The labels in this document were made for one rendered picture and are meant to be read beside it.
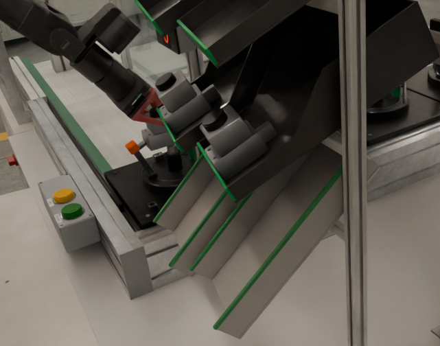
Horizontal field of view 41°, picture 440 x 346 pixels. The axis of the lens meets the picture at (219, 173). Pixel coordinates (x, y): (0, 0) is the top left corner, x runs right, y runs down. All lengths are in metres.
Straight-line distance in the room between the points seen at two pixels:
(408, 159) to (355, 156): 0.63
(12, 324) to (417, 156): 0.85
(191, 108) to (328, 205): 0.24
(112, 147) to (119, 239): 0.48
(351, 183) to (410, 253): 0.46
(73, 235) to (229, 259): 0.39
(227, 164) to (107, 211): 0.51
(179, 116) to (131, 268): 0.33
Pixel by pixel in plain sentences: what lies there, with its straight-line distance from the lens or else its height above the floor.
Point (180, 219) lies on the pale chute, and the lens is 0.98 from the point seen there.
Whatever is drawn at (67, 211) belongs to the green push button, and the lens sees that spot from 1.16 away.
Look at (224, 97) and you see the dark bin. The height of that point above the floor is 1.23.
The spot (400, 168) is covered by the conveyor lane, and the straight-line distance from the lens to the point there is 1.28.
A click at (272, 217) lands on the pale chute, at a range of 0.82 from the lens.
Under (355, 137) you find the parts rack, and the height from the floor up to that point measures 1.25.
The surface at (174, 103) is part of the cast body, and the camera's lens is 0.82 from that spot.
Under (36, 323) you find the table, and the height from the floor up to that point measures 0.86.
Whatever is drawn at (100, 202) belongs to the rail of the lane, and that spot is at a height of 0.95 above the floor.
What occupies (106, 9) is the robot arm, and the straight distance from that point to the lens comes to 1.04.
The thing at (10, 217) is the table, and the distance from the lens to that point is 1.44.
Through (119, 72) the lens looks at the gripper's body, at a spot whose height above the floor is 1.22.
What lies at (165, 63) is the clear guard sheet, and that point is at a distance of 1.54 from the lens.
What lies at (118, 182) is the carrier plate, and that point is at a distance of 1.22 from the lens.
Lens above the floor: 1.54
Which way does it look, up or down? 29 degrees down
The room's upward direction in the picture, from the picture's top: 8 degrees counter-clockwise
